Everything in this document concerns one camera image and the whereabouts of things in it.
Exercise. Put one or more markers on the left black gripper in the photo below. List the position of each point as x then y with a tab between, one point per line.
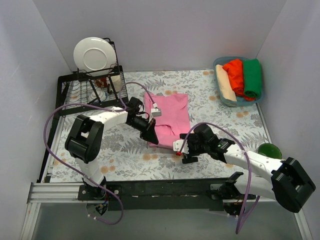
148	128

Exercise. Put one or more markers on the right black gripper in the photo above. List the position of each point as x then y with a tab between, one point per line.
189	147

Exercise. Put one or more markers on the pink t shirt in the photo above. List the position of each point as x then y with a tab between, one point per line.
174	119

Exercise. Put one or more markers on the floral green-inside mug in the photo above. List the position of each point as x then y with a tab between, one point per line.
270	150

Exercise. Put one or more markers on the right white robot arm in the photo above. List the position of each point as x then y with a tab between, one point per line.
284	181

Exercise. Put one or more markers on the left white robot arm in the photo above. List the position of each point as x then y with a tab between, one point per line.
85	139

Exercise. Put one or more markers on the floral patterned table mat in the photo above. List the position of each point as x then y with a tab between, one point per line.
125	157

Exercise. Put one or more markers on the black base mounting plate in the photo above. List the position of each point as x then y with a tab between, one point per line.
173	194

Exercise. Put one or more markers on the cream ceramic cup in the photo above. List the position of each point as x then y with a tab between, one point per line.
117	82

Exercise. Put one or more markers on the beige rolled t shirt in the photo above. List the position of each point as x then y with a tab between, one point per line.
224	84

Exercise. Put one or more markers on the white round plate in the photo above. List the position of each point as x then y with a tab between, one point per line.
95	56

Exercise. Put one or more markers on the orange rolled t shirt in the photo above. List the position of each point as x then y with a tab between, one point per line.
234	69

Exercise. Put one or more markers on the green rolled t shirt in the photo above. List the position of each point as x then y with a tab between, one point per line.
252	78

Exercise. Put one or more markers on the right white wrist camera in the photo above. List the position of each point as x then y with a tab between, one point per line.
180	146

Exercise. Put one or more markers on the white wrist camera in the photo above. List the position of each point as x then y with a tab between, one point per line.
155	111
180	146

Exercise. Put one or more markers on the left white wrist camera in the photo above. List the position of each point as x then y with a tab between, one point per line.
155	111

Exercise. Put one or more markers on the black wire dish rack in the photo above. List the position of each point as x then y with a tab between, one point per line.
76	88

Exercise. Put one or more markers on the aluminium frame rail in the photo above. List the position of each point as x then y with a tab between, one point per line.
75	193

